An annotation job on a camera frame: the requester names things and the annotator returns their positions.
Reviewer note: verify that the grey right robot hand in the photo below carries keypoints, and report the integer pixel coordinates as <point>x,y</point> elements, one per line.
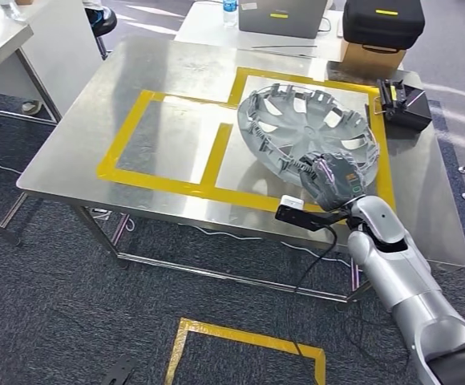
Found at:
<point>336,180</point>

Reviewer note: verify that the grey wheel hubcap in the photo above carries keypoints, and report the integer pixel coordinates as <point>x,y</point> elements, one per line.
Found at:
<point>309,127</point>

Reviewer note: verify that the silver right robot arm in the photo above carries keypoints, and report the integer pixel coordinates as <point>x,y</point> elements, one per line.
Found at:
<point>404,281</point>

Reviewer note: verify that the steel workbench table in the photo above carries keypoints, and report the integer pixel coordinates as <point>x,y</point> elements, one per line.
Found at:
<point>76,149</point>

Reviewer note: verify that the black remote controller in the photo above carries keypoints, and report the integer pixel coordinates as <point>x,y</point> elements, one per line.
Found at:
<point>409,109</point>

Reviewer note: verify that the brown cardboard box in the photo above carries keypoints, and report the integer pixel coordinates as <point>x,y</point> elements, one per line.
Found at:
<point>373,61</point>
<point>23,2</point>

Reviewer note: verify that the black carrying case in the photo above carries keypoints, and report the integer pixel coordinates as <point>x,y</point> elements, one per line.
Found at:
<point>382,24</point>

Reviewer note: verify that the grey laptop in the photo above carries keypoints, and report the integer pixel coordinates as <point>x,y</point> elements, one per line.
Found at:
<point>282,18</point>

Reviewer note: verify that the clear water bottle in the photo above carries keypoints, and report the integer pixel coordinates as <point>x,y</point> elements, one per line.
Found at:
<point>230,13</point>

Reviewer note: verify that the white table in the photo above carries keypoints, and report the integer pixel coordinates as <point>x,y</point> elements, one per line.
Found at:
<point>204,32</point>

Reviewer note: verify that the white power strip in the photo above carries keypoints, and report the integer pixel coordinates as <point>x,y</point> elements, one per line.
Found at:
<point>100,214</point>

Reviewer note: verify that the black round stool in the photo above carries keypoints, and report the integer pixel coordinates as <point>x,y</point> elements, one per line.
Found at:
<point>102,24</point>

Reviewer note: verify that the person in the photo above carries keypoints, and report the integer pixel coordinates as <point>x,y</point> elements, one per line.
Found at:
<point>92,4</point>

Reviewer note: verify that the white partition panel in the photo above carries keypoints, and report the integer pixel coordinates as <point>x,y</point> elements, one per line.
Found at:
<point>68,53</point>

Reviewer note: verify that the grey shoe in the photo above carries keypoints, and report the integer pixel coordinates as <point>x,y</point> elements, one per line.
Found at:
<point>32,107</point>

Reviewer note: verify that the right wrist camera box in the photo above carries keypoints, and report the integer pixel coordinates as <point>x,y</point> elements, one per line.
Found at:
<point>300,218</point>

